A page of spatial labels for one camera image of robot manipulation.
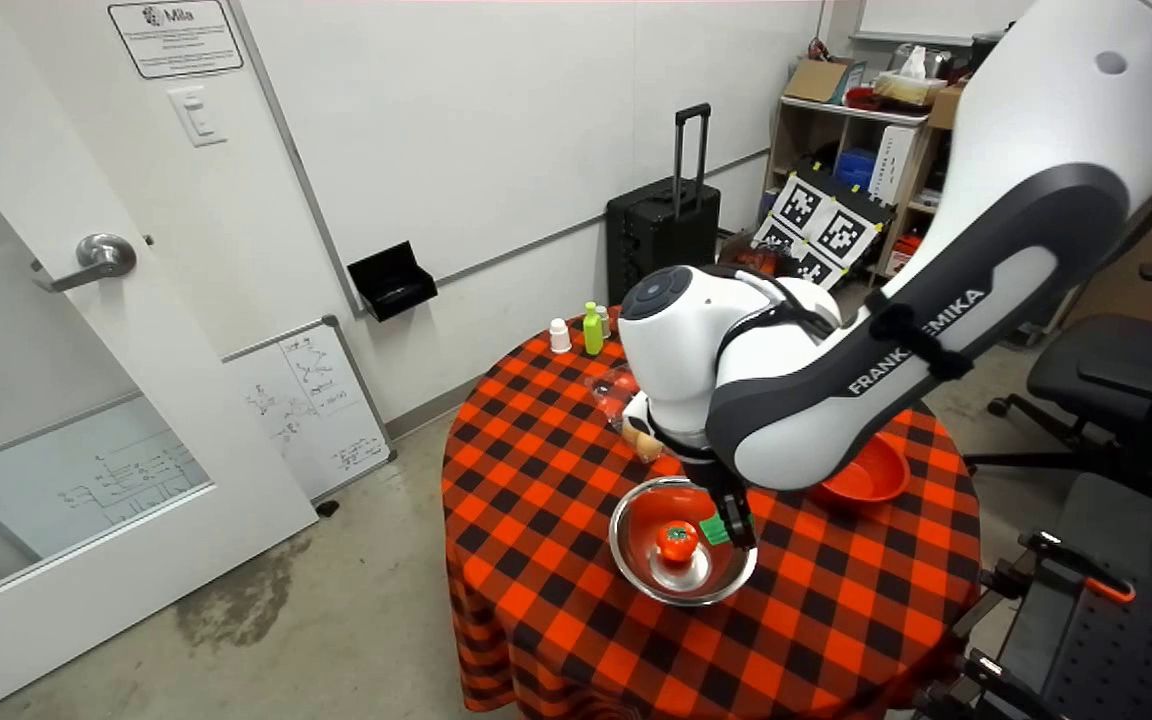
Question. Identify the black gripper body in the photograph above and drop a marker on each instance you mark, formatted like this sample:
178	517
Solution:
708	472

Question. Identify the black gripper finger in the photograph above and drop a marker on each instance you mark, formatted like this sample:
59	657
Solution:
737	520

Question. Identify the green plastic vegetable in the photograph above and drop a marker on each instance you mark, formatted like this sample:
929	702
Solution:
712	532

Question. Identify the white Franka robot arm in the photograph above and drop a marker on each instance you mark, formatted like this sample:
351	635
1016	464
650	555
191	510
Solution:
1002	161

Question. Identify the silver metal bowl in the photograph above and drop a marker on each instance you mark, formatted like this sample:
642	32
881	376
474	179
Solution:
658	582

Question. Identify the orange plastic bowl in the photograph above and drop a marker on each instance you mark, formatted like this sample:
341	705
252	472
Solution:
869	480

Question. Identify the orange plastic tomato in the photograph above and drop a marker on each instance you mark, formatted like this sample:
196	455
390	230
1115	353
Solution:
674	543

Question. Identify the small clear cup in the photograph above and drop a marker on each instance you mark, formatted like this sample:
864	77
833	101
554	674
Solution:
607	393

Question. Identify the orange black checkered tablecloth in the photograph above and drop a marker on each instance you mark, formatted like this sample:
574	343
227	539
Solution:
551	532

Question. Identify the green plastic bottle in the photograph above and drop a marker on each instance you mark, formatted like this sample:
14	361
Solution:
595	330

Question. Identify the small white bottle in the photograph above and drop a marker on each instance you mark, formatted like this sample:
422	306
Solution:
558	336

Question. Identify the black suitcase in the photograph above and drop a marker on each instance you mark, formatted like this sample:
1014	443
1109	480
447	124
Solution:
660	243

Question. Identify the black white marker board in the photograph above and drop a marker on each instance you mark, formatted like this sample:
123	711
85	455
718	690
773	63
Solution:
818	220

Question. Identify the blue container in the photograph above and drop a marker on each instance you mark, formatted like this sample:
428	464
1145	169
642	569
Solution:
852	169

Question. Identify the wooden storage shelf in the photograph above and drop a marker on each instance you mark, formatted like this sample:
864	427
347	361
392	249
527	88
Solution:
821	134

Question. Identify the white box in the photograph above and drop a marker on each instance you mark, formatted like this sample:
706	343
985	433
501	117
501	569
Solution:
894	161

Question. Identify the small leaning whiteboard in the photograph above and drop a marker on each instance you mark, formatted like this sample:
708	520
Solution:
310	406

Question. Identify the small cardboard box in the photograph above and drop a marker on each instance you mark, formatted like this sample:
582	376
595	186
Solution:
818	81

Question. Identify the black office chair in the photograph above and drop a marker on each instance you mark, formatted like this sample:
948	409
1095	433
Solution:
1122	366

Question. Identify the large brown cardboard box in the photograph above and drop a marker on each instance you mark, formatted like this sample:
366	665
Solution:
1139	281

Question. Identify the white door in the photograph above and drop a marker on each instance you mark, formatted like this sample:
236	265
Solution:
17	333

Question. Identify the black wall holder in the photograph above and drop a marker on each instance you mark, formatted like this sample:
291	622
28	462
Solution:
392	281

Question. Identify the large wall whiteboard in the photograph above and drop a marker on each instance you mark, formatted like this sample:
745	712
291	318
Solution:
497	121

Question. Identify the white light switch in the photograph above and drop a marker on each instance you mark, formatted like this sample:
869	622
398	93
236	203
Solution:
196	117

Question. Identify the white printed wall sign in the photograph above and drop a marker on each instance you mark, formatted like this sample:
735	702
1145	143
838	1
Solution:
178	37

